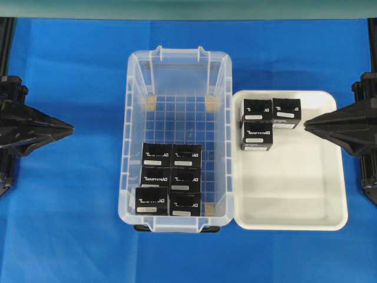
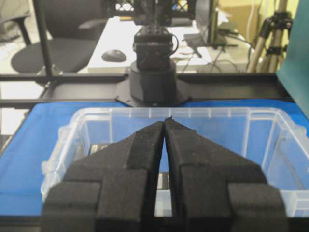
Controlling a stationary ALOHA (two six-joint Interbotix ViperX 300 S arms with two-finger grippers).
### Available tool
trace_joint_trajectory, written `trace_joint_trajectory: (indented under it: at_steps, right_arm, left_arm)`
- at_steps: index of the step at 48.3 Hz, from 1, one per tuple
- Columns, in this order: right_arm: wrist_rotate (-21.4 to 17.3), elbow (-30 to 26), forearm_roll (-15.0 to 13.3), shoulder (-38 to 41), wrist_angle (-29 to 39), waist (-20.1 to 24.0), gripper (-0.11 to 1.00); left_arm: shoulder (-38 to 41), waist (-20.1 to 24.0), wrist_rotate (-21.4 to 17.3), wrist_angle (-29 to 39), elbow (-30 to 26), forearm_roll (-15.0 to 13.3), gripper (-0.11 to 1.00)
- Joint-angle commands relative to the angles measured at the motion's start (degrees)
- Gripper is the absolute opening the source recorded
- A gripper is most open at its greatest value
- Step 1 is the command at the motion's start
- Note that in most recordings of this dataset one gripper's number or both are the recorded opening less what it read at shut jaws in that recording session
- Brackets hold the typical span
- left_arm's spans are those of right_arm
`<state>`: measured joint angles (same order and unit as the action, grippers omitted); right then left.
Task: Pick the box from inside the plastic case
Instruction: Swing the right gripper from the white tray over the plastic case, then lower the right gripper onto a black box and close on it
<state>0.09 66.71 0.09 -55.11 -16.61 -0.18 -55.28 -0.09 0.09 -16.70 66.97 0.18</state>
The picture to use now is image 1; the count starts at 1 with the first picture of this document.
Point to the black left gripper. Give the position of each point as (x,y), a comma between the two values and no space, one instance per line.
(19,114)

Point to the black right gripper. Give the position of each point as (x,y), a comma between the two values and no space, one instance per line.
(355,142)

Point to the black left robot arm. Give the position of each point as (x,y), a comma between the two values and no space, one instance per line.
(23,128)

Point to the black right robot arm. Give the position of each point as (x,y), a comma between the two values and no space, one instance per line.
(353,128)

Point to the black box on tray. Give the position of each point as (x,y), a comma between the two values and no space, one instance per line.
(256,136)
(256,110)
(287,113)

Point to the black box in case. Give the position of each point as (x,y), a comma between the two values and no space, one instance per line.
(185,204)
(156,155)
(152,201)
(187,180)
(186,155)
(155,177)

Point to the clear plastic storage case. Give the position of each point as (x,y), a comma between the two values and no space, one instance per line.
(179,96)

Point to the white plastic tray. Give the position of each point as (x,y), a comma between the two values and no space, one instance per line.
(299,183)

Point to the blue table cloth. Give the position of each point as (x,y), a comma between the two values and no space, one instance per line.
(60,223)

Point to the black left frame post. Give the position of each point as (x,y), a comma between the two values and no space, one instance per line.
(7,33)

